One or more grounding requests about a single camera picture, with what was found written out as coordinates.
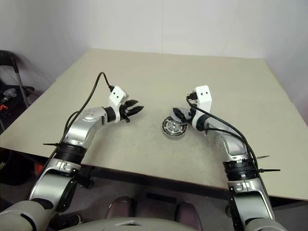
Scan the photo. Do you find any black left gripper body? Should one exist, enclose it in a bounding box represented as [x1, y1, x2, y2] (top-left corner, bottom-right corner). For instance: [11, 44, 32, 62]
[118, 104, 132, 123]

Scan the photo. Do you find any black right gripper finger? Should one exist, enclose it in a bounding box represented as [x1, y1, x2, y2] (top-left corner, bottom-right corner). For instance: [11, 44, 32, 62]
[173, 108, 188, 120]

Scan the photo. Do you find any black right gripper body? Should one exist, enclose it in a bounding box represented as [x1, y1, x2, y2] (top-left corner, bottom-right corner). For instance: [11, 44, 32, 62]
[185, 90, 199, 116]

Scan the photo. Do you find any silver spoked rotor wheel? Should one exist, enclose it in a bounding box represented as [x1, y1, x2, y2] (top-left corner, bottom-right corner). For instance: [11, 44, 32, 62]
[161, 115, 186, 135]

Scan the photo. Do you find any motor stator with copper windings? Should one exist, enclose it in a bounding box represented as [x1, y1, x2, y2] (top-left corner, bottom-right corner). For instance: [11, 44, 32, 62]
[160, 115, 187, 140]

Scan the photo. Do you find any dark maroon rounded shape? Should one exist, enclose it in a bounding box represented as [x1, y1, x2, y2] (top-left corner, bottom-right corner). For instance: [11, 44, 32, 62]
[174, 201, 202, 224]
[107, 196, 135, 218]

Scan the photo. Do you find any gray robot torso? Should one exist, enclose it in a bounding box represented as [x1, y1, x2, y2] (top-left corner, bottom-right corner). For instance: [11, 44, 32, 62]
[57, 216, 193, 231]

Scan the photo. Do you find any black sneaker white sole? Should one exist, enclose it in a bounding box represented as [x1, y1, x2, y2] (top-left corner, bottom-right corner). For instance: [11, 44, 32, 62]
[61, 214, 81, 227]

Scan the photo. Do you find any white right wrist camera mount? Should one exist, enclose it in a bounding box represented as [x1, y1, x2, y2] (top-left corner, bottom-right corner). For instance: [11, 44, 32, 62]
[189, 84, 213, 132]

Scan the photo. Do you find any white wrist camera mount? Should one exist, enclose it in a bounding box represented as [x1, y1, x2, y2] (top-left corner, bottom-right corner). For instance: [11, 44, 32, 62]
[107, 85, 129, 124]
[189, 84, 213, 132]

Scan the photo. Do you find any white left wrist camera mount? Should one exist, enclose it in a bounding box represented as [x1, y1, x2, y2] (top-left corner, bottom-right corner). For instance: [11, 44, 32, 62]
[107, 85, 129, 124]

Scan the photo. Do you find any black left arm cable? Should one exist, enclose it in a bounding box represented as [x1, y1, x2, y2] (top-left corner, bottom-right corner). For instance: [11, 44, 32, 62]
[49, 71, 115, 157]

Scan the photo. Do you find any black table frame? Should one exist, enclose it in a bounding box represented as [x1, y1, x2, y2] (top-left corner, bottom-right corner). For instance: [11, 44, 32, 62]
[0, 146, 308, 212]

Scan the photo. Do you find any black and gray cart frame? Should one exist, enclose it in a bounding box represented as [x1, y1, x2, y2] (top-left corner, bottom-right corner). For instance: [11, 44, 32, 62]
[0, 50, 36, 135]

